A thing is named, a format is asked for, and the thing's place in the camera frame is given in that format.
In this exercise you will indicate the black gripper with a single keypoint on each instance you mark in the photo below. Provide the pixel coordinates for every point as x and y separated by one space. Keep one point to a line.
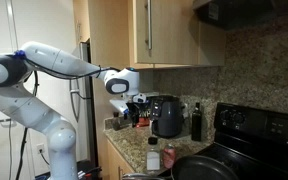
133 108

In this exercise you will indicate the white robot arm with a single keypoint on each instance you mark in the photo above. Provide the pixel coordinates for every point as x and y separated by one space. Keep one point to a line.
50 60

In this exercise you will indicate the black red whey protein bag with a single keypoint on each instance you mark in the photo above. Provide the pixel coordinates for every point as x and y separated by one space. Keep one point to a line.
144 122

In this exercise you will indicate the small dark spice grinder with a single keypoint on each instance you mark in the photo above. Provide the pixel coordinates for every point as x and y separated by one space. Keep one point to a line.
116 121

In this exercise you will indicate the stainless steel fridge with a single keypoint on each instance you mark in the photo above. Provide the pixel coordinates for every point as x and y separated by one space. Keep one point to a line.
88 116

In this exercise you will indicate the wooden lower cabinet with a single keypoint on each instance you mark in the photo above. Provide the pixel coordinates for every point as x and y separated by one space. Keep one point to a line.
115 163

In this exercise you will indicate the wooden cabinet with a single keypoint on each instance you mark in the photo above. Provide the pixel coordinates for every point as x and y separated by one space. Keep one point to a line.
110 30
115 163

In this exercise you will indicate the red soda can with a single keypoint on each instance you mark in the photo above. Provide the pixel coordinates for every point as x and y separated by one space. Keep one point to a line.
169 156

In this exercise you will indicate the white backsplash outlet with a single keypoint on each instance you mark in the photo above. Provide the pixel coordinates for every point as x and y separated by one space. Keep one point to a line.
185 110

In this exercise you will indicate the metal pot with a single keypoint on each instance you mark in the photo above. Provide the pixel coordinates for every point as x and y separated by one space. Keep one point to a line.
137 176

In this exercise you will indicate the dark glass oil bottle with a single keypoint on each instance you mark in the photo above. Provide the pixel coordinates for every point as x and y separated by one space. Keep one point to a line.
196 123

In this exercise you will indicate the black frying pan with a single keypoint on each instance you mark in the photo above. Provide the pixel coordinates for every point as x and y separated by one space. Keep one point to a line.
200 168

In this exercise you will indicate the wooden upper cabinet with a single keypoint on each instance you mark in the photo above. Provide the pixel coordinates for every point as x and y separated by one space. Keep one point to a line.
110 30

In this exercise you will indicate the hinged upper cabinet door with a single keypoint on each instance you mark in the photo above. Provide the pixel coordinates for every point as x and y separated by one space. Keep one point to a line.
174 30

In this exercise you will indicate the black kitchen stove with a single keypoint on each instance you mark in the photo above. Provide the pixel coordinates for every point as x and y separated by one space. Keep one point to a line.
257 126

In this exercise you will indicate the black range hood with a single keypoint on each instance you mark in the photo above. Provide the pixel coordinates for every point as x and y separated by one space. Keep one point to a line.
244 13

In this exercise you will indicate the wrist mounted camera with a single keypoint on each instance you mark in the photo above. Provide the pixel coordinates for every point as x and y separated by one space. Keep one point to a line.
139 97

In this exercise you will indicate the white wall outlet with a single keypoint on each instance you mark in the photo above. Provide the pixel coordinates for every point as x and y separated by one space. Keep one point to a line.
40 148

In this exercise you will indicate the black camera stand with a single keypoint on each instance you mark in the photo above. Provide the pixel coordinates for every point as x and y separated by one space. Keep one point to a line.
6 120

